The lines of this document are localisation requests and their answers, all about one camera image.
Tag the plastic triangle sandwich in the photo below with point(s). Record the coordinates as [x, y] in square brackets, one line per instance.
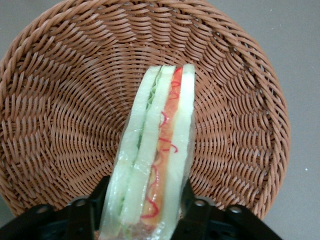
[150, 150]

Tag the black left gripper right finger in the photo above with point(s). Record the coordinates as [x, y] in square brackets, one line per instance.
[200, 210]

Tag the brown wicker basket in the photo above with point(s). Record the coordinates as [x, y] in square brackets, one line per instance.
[75, 100]

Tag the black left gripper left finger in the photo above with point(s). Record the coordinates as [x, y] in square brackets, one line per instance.
[87, 212]

